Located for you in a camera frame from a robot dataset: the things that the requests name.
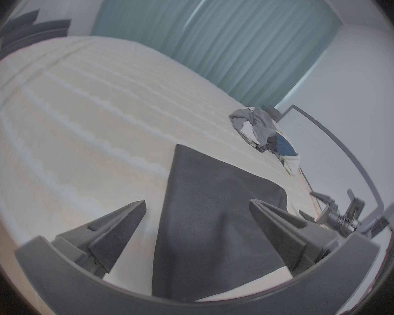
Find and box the grey bedside table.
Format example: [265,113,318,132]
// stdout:
[263,105,283,121]

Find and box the bed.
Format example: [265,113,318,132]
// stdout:
[0,36,386,308]

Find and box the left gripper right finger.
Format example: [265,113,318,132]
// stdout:
[249,198,340,272]

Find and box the black T-shirt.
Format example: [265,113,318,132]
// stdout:
[151,144,295,303]

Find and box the dark grey chest of drawers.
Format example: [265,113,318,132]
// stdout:
[0,19,73,59]

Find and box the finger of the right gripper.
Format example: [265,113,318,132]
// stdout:
[310,191,332,204]
[298,210,317,224]

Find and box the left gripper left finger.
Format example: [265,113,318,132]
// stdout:
[53,199,147,274]

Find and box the blue-green curtain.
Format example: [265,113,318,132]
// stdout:
[91,0,224,65]
[181,0,343,110]

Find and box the pile of clothes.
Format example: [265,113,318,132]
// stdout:
[229,107,301,177]

